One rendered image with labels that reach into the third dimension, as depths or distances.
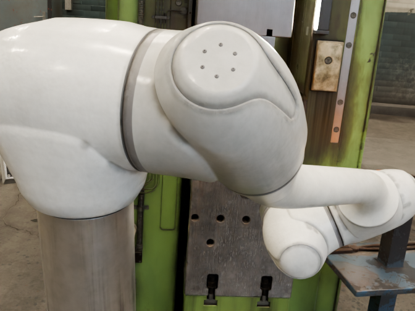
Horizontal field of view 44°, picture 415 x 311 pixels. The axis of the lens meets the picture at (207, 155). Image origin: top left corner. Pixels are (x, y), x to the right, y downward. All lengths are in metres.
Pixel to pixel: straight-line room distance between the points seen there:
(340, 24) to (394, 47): 6.07
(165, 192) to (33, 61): 1.47
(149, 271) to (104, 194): 1.56
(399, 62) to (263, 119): 7.59
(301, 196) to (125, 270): 0.24
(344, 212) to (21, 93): 0.61
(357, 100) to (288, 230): 1.07
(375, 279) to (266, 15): 0.88
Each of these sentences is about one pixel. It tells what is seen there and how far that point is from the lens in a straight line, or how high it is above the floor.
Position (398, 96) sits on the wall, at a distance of 8.03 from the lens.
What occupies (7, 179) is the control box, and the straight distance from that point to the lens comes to 1.49.
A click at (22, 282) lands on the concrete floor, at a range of 2.87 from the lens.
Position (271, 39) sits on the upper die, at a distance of 1.65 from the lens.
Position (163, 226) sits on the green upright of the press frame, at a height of 0.63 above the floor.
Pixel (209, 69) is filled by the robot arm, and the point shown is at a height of 1.42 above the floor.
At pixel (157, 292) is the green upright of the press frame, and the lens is 2.08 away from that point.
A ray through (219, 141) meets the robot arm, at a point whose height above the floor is 1.36.
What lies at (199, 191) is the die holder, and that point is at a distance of 1.67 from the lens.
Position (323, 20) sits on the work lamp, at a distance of 1.79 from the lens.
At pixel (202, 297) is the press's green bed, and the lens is 1.86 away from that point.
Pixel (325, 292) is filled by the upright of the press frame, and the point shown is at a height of 0.37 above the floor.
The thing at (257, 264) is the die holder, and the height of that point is 0.60.
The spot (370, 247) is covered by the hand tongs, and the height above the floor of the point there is 0.68.
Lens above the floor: 1.46
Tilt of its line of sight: 17 degrees down
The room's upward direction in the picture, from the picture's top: 4 degrees clockwise
